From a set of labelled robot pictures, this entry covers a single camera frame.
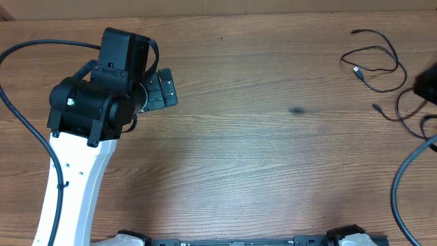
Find black USB-A cable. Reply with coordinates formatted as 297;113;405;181
339;28;408;94

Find black thin charging cable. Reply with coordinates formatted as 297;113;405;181
371;87;437;141

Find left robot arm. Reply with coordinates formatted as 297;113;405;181
33;28;178;245

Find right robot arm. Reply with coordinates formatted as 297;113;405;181
413;64;437;105

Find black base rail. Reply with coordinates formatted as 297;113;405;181
91;223;390;246

